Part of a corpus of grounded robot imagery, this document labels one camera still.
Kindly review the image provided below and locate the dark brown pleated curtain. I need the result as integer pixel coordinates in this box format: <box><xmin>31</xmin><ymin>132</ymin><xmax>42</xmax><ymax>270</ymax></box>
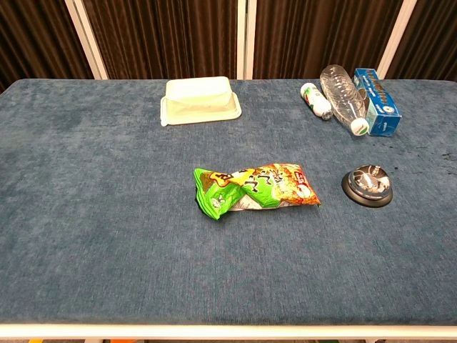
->
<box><xmin>0</xmin><ymin>0</ymin><xmax>457</xmax><ymax>93</ymax></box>

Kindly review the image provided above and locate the green orange snack bag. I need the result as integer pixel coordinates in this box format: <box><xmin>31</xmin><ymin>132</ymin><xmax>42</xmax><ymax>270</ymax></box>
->
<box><xmin>193</xmin><ymin>162</ymin><xmax>322</xmax><ymax>221</ymax></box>

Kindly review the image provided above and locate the white table edge rail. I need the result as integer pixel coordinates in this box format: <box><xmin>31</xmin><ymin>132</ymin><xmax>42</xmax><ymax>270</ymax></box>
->
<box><xmin>0</xmin><ymin>323</ymin><xmax>457</xmax><ymax>340</ymax></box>

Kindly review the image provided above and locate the blue cardboard wrap box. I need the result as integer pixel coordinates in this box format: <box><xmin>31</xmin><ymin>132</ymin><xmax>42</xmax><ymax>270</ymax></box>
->
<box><xmin>353</xmin><ymin>68</ymin><xmax>403</xmax><ymax>137</ymax></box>

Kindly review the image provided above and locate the small white green bottle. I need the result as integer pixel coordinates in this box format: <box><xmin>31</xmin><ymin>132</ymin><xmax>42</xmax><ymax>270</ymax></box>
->
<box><xmin>300</xmin><ymin>82</ymin><xmax>333</xmax><ymax>121</ymax></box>

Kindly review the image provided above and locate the black silver desk bell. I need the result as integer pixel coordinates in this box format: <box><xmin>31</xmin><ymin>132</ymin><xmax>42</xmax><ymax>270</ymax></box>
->
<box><xmin>341</xmin><ymin>164</ymin><xmax>394</xmax><ymax>208</ymax></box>

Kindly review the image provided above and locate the white plastic lidded container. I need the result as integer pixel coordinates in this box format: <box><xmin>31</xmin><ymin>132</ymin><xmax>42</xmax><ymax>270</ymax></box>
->
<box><xmin>159</xmin><ymin>76</ymin><xmax>243</xmax><ymax>127</ymax></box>

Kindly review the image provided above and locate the white partition frame post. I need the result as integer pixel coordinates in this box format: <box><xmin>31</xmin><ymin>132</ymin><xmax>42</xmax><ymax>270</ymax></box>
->
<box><xmin>376</xmin><ymin>0</ymin><xmax>418</xmax><ymax>80</ymax></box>
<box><xmin>64</xmin><ymin>0</ymin><xmax>109</xmax><ymax>81</ymax></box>
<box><xmin>236</xmin><ymin>0</ymin><xmax>258</xmax><ymax>81</ymax></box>

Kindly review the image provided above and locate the clear plastic water bottle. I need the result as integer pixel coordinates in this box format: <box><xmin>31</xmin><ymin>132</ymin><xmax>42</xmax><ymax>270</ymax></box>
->
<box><xmin>318</xmin><ymin>64</ymin><xmax>370</xmax><ymax>136</ymax></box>

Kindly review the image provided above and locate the blue fabric table cover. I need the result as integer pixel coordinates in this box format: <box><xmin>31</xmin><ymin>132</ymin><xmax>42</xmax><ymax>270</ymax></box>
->
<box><xmin>0</xmin><ymin>78</ymin><xmax>457</xmax><ymax>326</ymax></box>

